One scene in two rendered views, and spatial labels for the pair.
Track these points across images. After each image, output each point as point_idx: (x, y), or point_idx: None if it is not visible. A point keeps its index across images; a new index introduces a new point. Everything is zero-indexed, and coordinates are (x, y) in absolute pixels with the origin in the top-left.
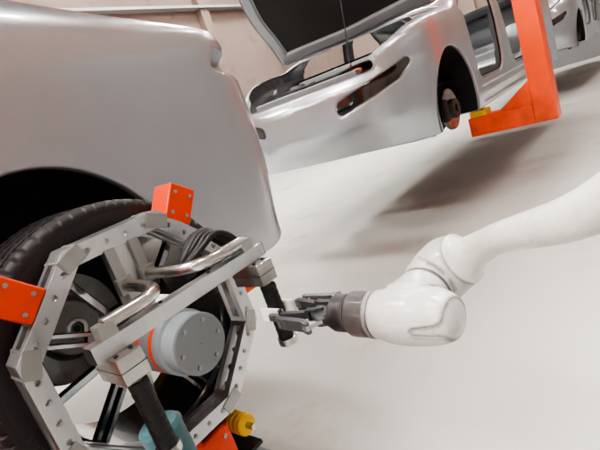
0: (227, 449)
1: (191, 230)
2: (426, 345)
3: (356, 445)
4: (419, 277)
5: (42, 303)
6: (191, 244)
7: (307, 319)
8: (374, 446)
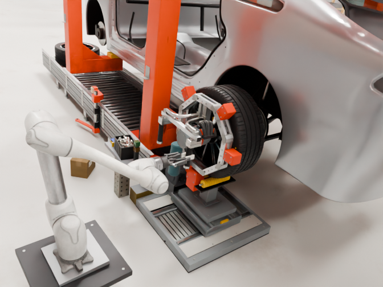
0: (193, 177)
1: (219, 122)
2: None
3: (243, 272)
4: (143, 164)
5: (187, 99)
6: (202, 121)
7: (166, 155)
8: (237, 278)
